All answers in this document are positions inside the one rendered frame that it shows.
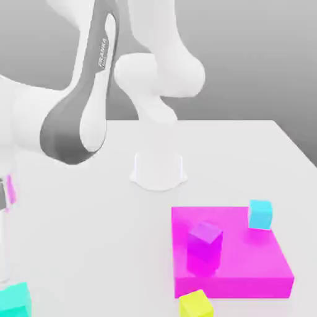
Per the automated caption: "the small yellow cube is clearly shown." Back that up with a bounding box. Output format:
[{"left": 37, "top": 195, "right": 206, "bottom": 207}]
[{"left": 178, "top": 289, "right": 215, "bottom": 317}]

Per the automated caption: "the small teal cube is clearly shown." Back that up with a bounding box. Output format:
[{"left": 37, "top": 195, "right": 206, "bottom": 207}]
[{"left": 0, "top": 282, "right": 33, "bottom": 317}]

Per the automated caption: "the small cyan cube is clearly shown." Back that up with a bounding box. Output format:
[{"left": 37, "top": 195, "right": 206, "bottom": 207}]
[{"left": 248, "top": 199, "right": 273, "bottom": 231}]

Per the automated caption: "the large magenta box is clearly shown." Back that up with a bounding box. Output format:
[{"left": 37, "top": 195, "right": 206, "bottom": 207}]
[{"left": 171, "top": 206, "right": 295, "bottom": 300}]

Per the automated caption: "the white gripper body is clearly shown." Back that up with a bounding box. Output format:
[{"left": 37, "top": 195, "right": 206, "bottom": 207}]
[{"left": 0, "top": 210, "right": 12, "bottom": 285}]

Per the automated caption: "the small purple cube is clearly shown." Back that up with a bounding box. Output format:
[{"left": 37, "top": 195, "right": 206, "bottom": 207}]
[{"left": 186, "top": 220, "right": 224, "bottom": 277}]

